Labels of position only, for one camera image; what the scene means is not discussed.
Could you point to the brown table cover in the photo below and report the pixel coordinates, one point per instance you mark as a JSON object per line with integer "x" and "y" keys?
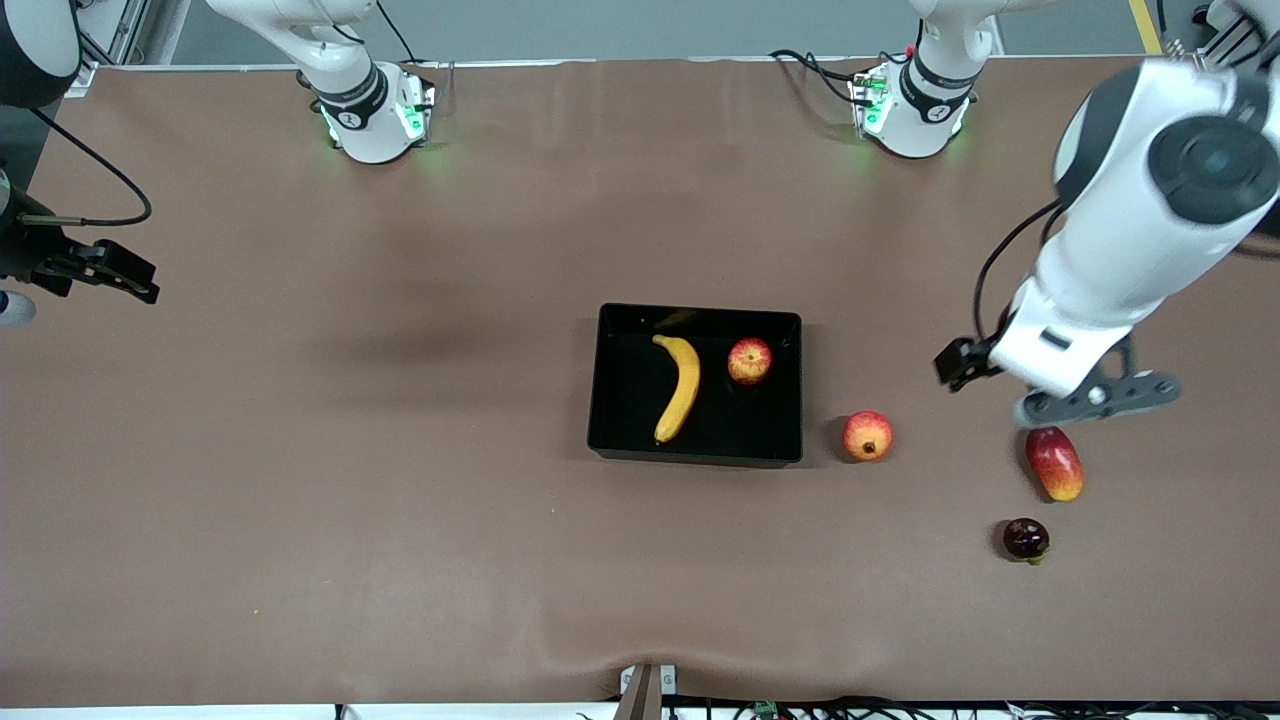
{"x": 640, "y": 250}

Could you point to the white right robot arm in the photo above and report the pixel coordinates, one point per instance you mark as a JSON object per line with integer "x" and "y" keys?
{"x": 365, "y": 120}

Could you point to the yellow banana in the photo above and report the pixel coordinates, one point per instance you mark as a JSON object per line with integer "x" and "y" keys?
{"x": 685, "y": 390}

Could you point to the black plastic box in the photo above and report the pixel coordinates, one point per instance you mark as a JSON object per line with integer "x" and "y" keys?
{"x": 630, "y": 410}

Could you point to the red yellow apple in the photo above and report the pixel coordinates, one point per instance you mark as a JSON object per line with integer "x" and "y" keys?
{"x": 750, "y": 361}

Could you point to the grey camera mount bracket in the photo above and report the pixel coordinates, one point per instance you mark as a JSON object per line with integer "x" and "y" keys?
{"x": 645, "y": 695}

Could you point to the red yellow mango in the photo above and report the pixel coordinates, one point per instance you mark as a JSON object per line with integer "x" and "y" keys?
{"x": 1055, "y": 462}

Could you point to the dark purple mangosteen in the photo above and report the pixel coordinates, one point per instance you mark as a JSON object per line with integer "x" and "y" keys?
{"x": 1026, "y": 538}

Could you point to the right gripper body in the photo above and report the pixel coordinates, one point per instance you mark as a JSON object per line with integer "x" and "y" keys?
{"x": 28, "y": 254}

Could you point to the aluminium frame profile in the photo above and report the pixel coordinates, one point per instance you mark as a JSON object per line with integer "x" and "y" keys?
{"x": 110, "y": 35}

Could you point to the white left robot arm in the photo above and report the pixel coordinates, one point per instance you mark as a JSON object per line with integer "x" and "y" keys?
{"x": 1150, "y": 200}

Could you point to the red pomegranate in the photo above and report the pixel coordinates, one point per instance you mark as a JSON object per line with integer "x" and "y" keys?
{"x": 867, "y": 435}

